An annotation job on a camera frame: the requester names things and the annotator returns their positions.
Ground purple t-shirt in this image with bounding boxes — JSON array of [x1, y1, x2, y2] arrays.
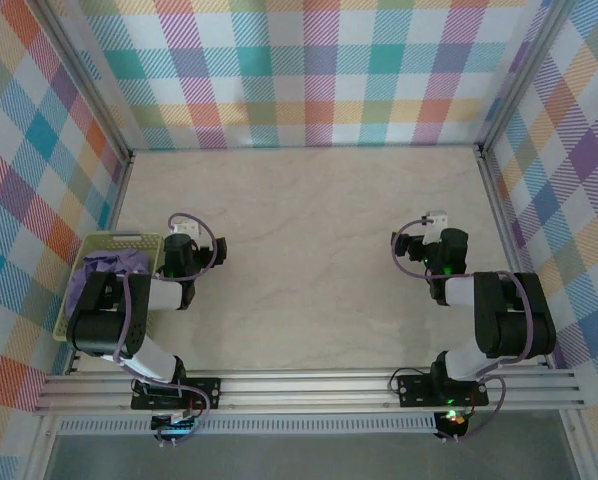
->
[[66, 248, 155, 321]]

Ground pale green plastic basket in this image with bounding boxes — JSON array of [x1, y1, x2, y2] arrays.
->
[[52, 230, 163, 344]]

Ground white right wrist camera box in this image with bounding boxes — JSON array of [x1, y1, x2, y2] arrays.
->
[[422, 210, 452, 244]]

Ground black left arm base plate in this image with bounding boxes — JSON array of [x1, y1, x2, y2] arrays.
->
[[130, 376, 222, 411]]

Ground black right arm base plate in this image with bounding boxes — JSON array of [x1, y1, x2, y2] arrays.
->
[[397, 373, 491, 408]]

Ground aluminium mounting rail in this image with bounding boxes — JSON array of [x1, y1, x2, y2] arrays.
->
[[32, 368, 588, 416]]

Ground grey slotted cable duct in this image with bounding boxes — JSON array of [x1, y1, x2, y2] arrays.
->
[[57, 416, 439, 436]]

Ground aluminium frame post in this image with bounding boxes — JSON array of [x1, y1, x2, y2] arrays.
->
[[37, 0, 133, 162], [477, 0, 569, 152]]

